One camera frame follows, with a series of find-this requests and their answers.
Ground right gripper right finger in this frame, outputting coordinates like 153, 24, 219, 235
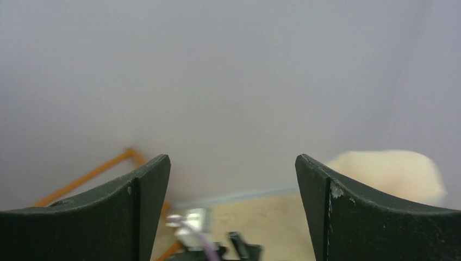
295, 154, 460, 261

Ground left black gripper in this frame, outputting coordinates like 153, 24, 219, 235
169, 231, 263, 261

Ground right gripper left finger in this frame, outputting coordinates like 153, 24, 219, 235
1, 154, 171, 260

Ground patterned white paper bag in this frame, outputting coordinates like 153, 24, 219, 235
326, 150, 447, 207

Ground orange wooden rack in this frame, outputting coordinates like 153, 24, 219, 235
33, 147, 182, 260

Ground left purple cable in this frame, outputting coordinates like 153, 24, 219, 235
166, 214, 222, 261

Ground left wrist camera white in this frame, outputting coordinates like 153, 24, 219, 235
175, 208, 214, 251

